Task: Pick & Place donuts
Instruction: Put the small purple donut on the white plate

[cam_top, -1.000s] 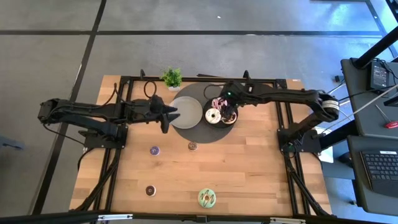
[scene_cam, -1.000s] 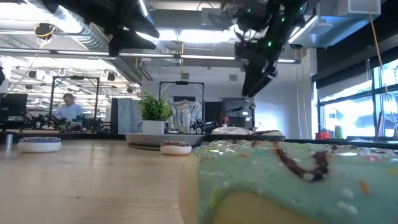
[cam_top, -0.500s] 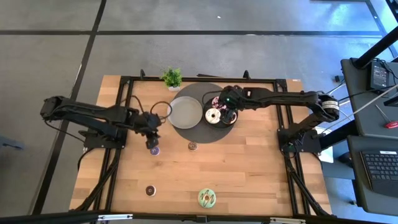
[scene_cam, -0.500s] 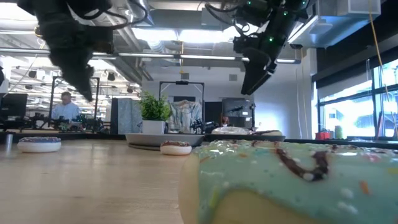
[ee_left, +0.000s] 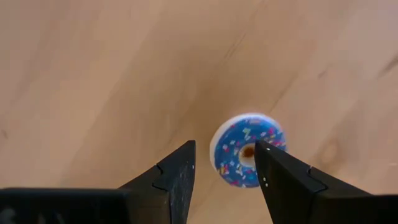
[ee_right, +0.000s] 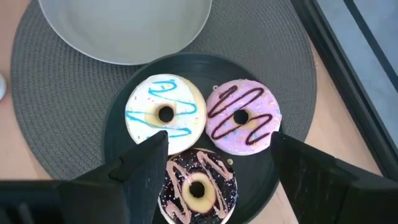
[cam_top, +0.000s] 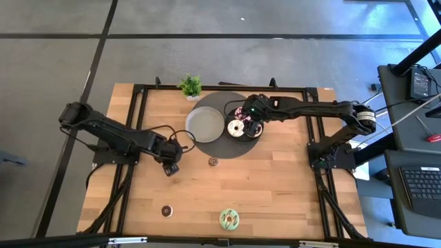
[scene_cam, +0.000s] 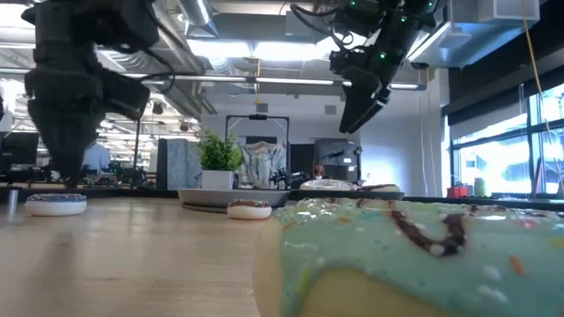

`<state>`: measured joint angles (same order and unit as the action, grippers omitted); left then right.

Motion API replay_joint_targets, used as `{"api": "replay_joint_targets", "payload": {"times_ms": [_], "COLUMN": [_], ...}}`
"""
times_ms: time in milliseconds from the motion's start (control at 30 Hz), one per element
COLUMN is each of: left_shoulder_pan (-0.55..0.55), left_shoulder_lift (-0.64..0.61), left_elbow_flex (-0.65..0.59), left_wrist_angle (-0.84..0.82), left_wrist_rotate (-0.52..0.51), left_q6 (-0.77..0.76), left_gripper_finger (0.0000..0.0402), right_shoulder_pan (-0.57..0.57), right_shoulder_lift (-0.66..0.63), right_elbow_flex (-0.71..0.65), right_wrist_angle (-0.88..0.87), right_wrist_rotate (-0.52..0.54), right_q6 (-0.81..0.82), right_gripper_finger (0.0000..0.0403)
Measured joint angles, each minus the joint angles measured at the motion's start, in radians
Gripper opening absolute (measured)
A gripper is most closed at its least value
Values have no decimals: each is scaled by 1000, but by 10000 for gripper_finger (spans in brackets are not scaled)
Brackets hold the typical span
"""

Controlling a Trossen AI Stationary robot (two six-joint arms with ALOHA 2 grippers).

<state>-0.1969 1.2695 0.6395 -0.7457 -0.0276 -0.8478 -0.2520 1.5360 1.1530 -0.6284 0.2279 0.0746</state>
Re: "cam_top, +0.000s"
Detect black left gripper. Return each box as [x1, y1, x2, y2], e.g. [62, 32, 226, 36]
[154, 137, 184, 178]

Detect black laptop keyboard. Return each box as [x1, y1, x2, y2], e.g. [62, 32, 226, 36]
[399, 166, 441, 218]

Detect large pink frosted donut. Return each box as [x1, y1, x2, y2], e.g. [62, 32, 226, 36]
[234, 105, 252, 122]

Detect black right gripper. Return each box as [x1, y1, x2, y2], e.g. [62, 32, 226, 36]
[240, 93, 276, 138]

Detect black electronic box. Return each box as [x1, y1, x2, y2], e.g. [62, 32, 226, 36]
[409, 67, 432, 101]

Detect red handled screwdriver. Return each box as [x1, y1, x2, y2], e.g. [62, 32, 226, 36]
[415, 115, 441, 143]

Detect light grey plate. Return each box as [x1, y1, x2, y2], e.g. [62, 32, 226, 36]
[185, 105, 225, 144]

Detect black beam with silver brackets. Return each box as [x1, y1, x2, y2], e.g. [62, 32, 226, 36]
[0, 233, 441, 248]

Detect large green frosted donut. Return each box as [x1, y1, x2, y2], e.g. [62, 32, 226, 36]
[218, 208, 240, 231]

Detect large chocolate frosted donut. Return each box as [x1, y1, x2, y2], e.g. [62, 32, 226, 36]
[246, 122, 265, 139]

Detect black diagonal post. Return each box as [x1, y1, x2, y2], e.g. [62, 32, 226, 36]
[391, 29, 441, 76]

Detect round dark grey placemat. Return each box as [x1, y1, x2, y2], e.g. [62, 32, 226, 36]
[188, 90, 266, 160]

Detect large white frosted donut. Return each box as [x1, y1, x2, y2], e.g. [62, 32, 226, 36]
[227, 119, 246, 138]

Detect dark grey side desk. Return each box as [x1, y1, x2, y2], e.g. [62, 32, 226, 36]
[377, 63, 441, 238]

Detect green plant in white pot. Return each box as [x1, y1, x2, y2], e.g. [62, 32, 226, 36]
[177, 74, 203, 101]

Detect grey cable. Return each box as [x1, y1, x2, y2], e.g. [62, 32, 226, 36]
[385, 92, 441, 131]

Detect black plate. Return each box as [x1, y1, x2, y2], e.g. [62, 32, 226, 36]
[225, 106, 266, 145]

